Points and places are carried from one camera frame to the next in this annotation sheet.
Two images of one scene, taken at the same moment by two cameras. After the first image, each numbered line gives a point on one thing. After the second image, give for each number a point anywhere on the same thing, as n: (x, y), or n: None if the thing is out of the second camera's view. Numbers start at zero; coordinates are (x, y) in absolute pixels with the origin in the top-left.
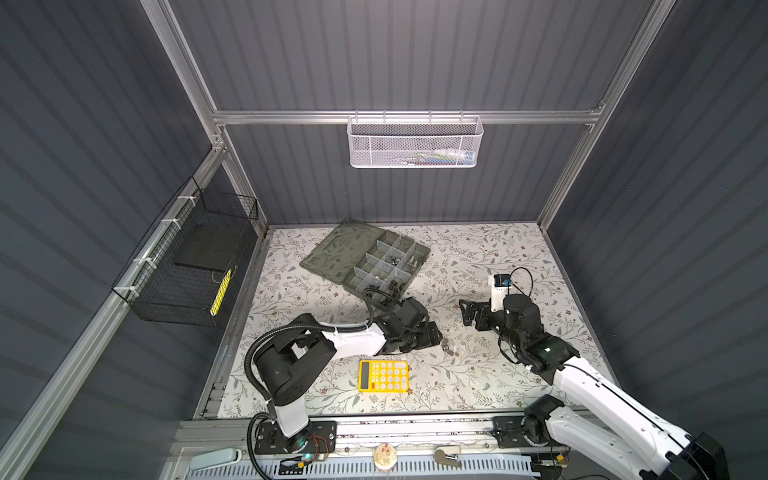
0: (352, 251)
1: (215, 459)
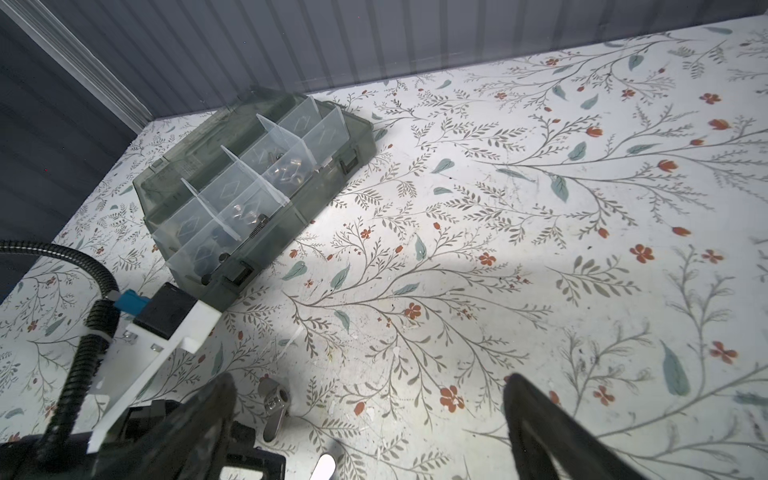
0: (238, 188)
1: None
